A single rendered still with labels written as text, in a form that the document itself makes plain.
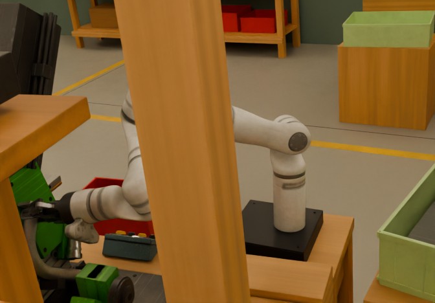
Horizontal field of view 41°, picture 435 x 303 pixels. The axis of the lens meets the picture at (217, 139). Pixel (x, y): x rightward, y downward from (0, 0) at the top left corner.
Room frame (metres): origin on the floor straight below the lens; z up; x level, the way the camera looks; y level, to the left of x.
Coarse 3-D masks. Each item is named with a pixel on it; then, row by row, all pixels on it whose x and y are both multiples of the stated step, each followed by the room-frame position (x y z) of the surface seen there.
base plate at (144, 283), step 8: (72, 264) 1.37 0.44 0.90; (120, 272) 1.30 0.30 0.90; (128, 272) 1.30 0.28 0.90; (136, 272) 1.30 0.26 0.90; (136, 280) 1.26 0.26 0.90; (144, 280) 1.25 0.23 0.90; (152, 280) 1.25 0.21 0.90; (160, 280) 1.25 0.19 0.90; (136, 288) 1.23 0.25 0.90; (144, 288) 1.22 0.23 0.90; (152, 288) 1.22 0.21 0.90; (160, 288) 1.21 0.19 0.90; (136, 296) 1.19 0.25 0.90; (144, 296) 1.19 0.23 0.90; (152, 296) 1.19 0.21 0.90; (160, 296) 1.18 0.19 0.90
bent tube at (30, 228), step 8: (24, 224) 1.14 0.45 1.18; (32, 224) 1.14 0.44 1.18; (32, 232) 1.12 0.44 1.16; (32, 240) 1.11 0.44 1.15; (32, 248) 1.10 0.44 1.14; (32, 256) 1.09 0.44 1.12; (40, 264) 1.10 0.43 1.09; (40, 272) 1.09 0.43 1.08; (48, 272) 1.10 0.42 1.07; (56, 272) 1.12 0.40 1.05; (64, 272) 1.14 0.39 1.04; (72, 272) 1.16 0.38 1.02; (72, 280) 1.15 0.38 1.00
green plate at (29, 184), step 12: (24, 168) 1.24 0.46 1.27; (36, 168) 1.27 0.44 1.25; (12, 180) 1.19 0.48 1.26; (24, 180) 1.22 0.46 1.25; (36, 180) 1.25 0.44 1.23; (24, 192) 1.20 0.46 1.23; (36, 192) 1.23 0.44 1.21; (48, 192) 1.26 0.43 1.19; (48, 228) 1.20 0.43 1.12; (60, 228) 1.24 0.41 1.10; (36, 240) 1.16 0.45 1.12; (48, 240) 1.19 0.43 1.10; (60, 240) 1.22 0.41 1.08; (48, 252) 1.17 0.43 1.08
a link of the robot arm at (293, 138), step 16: (240, 112) 1.38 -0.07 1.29; (240, 128) 1.36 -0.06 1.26; (256, 128) 1.37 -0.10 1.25; (272, 128) 1.38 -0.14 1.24; (288, 128) 1.39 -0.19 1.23; (304, 128) 1.41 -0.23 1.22; (256, 144) 1.38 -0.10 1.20; (272, 144) 1.38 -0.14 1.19; (288, 144) 1.39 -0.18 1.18; (304, 144) 1.40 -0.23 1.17
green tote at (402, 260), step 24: (432, 168) 1.57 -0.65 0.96; (432, 192) 1.57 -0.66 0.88; (408, 216) 1.41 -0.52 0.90; (384, 240) 1.26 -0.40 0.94; (408, 240) 1.22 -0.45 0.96; (384, 264) 1.26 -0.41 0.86; (408, 264) 1.22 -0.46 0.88; (432, 264) 1.18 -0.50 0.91; (408, 288) 1.21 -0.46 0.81; (432, 288) 1.18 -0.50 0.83
